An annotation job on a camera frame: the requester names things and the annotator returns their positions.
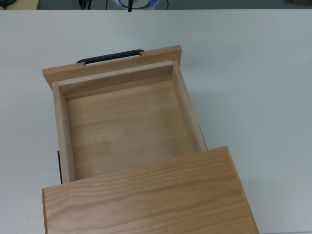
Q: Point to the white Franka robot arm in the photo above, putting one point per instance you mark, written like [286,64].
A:
[139,3]

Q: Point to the dark equipment behind table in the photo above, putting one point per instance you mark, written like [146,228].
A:
[84,3]

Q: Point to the wooden drawer cabinet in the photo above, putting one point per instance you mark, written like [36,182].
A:
[151,195]

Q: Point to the tan board behind table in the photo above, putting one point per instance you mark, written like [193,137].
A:
[19,4]

